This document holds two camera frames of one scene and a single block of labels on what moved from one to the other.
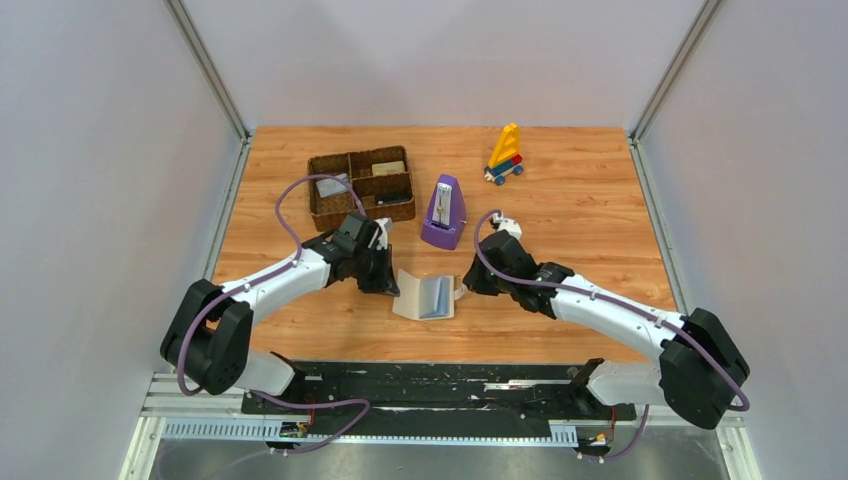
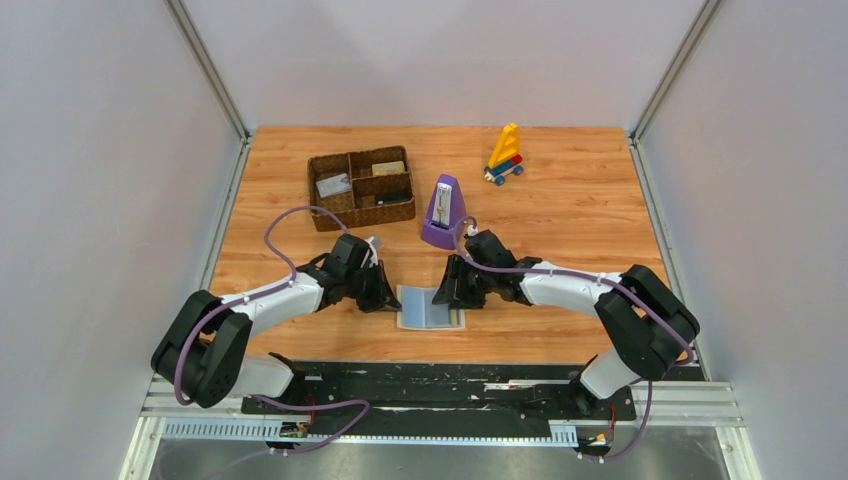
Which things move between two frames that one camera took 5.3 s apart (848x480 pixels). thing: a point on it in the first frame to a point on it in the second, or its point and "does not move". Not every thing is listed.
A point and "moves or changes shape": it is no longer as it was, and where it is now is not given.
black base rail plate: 433,397 does not move
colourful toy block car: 506,157 does not move
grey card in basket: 328,187 does not move
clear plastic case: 425,299 moves or changes shape
